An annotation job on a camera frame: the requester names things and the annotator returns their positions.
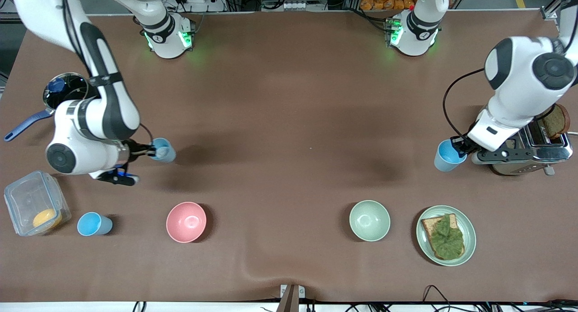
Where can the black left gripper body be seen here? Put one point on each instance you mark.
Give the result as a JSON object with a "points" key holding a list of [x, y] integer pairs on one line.
{"points": [[461, 145]]}

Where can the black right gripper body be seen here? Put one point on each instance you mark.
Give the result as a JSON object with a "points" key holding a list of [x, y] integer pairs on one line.
{"points": [[134, 149]]}

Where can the blue plastic cup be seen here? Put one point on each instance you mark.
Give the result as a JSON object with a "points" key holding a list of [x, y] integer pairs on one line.
{"points": [[445, 158], [92, 224], [166, 153]]}

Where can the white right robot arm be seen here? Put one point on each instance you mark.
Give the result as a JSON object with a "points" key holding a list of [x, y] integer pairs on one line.
{"points": [[108, 113]]}

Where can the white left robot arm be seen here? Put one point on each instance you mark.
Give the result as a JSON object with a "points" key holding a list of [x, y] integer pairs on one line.
{"points": [[519, 81]]}

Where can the pink bowl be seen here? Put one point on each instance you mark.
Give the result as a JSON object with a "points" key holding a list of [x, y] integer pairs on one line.
{"points": [[186, 221]]}

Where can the pale green plate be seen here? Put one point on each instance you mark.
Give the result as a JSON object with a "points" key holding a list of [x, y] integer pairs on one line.
{"points": [[467, 228]]}

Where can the silver toaster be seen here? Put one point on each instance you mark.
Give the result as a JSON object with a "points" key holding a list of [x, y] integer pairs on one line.
{"points": [[548, 150]]}

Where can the brown bread slice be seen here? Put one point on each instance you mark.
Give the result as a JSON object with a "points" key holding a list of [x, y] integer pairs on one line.
{"points": [[429, 225]]}

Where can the brown toast slice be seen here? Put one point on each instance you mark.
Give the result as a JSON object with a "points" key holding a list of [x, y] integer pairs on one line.
{"points": [[556, 121]]}

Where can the green lettuce leaf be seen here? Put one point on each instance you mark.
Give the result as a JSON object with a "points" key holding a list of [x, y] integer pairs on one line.
{"points": [[448, 239]]}

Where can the glass lid with blue knob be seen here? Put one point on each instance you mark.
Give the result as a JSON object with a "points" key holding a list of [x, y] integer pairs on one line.
{"points": [[67, 88]]}

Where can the yellow round food piece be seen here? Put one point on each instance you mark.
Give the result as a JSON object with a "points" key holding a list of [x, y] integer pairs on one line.
{"points": [[47, 218]]}

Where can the clear plastic food container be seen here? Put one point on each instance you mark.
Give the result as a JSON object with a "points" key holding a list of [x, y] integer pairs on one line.
{"points": [[31, 199]]}

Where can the pale green bowl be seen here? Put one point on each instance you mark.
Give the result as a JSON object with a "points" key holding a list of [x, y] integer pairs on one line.
{"points": [[369, 220]]}

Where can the brown table cover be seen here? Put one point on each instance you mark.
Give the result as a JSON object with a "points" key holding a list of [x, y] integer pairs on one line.
{"points": [[289, 100]]}

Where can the metal table clamp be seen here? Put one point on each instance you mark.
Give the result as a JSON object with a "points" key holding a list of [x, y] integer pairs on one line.
{"points": [[291, 296]]}

